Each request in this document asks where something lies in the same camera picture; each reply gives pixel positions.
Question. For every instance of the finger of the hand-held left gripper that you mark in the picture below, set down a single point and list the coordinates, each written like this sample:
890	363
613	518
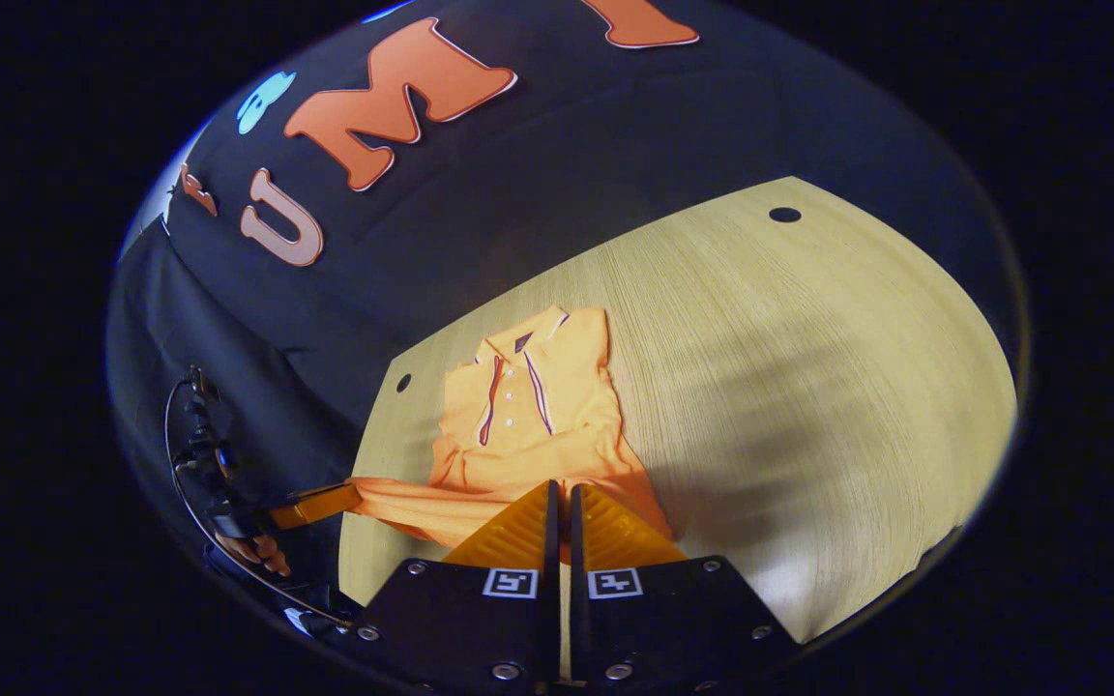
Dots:
315	505

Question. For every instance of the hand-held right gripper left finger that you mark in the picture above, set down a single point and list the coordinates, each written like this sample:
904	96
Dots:
550	619

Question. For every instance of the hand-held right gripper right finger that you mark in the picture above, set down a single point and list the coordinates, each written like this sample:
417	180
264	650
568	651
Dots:
578	619

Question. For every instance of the orange polo T-shirt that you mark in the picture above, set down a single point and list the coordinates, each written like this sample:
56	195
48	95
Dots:
576	416

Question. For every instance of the black and white garment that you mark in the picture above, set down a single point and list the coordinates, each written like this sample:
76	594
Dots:
310	623

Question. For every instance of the black backdrop cloth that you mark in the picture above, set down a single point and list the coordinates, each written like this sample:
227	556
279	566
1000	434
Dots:
567	174

